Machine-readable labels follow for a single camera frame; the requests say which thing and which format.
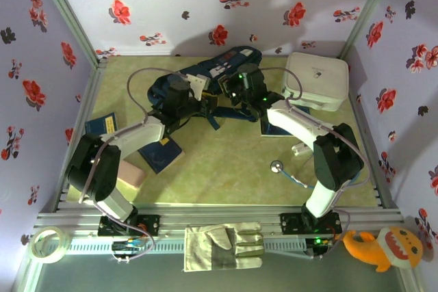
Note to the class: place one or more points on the navy blue backpack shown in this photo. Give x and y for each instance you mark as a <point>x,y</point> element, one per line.
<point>236,56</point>

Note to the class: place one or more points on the blue Little Prince book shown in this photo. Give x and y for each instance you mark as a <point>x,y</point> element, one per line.
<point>273,130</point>

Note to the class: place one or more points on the navy book with gold print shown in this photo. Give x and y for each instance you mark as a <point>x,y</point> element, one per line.
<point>161,157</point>

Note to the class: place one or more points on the blue book with yellow label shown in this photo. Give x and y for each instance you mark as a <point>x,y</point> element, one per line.
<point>99,124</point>

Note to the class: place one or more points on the pink rectangular box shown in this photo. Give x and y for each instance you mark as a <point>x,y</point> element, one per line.
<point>131,174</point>

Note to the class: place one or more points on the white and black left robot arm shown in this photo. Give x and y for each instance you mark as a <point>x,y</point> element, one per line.
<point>143,134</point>

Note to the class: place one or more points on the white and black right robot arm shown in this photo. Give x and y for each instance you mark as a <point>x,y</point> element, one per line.
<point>291,121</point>

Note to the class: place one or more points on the white zippered case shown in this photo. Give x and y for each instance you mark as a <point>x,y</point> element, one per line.
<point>316,80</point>

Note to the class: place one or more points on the green marbled table mat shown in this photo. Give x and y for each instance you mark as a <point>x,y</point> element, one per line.
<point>212,182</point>

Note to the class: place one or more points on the blue stethoscope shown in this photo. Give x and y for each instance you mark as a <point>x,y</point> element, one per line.
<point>275,166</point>

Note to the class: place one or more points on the grey and cream work glove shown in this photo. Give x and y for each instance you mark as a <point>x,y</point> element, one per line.
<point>219,247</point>

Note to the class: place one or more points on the small control board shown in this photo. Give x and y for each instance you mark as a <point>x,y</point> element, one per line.
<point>320,244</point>
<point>128,247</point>

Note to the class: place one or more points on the clear tape roll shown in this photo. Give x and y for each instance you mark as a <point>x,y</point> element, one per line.
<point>61,237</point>

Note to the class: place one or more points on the orange shark plush toy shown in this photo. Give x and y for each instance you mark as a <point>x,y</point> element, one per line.
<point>376,249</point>

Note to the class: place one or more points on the aluminium side rail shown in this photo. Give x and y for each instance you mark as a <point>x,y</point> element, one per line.
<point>367,134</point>
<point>89,93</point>

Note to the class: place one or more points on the long aluminium frame rail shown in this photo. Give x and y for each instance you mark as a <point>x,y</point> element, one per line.
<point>219,215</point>

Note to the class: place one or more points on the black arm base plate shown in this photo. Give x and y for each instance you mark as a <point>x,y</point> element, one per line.
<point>291,223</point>
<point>150,225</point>

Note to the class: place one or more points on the aluminium corner post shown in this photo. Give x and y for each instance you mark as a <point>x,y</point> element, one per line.
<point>365,15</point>
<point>68,15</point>

